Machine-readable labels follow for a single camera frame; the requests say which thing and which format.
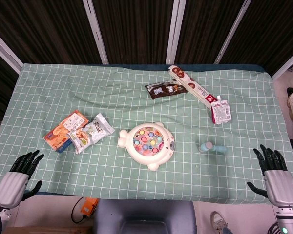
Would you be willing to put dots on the white partition post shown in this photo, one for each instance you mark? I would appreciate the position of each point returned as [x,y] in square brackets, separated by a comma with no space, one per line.
[175,31]
[5,48]
[232,31]
[286,63]
[95,31]

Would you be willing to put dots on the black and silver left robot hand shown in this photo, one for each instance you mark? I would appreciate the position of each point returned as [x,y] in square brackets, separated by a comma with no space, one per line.
[11,187]

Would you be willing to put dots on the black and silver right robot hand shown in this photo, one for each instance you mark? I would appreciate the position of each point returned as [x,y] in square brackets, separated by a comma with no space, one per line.
[279,186]

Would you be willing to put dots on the orange device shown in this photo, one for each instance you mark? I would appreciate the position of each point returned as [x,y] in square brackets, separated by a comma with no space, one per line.
[89,207]

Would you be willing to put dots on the brown cardboard box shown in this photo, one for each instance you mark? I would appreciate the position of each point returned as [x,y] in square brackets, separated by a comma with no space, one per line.
[46,230]

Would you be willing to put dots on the green checkered tablecloth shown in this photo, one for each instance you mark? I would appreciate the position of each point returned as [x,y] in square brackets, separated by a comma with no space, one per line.
[112,97]

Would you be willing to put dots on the light blue toy hammer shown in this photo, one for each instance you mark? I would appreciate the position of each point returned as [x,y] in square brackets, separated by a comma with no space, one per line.
[207,147]

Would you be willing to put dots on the silver snack bag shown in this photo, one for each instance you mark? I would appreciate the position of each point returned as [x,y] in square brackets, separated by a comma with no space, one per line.
[92,132]

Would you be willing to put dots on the white whack-a-mole toy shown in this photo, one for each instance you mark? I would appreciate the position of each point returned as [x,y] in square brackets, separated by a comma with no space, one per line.
[161,153]

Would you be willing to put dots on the brown snack packet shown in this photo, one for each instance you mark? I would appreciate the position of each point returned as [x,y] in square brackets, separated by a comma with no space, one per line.
[164,89]

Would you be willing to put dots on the long white and red box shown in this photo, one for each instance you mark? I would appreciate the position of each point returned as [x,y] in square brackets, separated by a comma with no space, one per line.
[185,79]

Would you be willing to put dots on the blue-grey robot base seat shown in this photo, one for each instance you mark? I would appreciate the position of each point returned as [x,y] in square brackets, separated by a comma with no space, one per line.
[144,217]

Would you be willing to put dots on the red and white spout pouch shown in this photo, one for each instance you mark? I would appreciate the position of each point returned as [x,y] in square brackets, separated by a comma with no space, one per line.
[221,112]

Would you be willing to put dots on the orange and blue biscuit box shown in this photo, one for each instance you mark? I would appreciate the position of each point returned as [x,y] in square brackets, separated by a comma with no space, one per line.
[58,134]

